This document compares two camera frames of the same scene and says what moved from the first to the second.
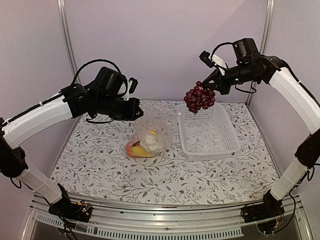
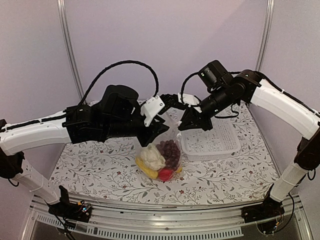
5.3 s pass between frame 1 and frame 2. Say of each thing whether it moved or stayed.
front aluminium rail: stayed
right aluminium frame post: stayed
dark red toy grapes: moved
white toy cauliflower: moved
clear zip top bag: moved
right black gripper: moved
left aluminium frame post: stayed
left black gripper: moved
